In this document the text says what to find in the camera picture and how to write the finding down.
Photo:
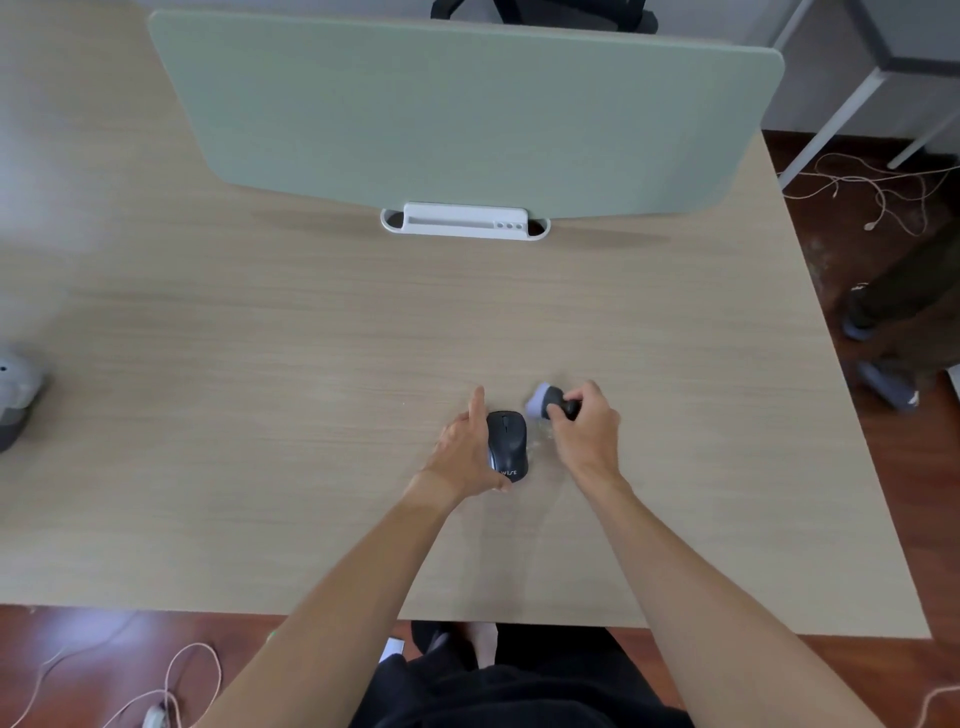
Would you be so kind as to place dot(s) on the green desk divider panel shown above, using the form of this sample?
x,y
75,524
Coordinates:
x,y
465,112

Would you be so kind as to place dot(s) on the small white floor object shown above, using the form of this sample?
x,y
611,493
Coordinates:
x,y
391,649

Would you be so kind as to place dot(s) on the person's right forearm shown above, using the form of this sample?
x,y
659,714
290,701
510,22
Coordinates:
x,y
690,600

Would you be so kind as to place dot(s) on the black computer mouse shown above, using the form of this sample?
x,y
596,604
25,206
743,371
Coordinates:
x,y
508,442

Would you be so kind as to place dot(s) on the person's right hand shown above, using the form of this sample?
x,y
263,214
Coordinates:
x,y
589,442

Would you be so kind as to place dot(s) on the person's left thumb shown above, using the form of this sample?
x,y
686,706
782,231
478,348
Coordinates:
x,y
502,484

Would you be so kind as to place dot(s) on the white metal table frame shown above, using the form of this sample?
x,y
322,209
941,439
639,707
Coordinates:
x,y
847,97

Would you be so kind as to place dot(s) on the black office chair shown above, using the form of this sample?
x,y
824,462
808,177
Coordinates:
x,y
555,13

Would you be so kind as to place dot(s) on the person's left hand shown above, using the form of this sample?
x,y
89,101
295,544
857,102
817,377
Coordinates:
x,y
457,457

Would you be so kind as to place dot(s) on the grey rounded device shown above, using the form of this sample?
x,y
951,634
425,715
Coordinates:
x,y
15,394

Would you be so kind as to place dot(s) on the person's black shorts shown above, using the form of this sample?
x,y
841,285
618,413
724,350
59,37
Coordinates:
x,y
517,694

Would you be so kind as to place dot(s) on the white divider panel bracket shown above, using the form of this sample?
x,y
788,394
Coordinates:
x,y
465,222

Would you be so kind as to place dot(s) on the person's left forearm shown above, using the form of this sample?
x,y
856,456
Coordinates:
x,y
352,600

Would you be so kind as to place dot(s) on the black brush with grey head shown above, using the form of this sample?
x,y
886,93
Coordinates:
x,y
541,401

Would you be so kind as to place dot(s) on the person's right thumb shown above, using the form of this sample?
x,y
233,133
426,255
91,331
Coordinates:
x,y
557,415

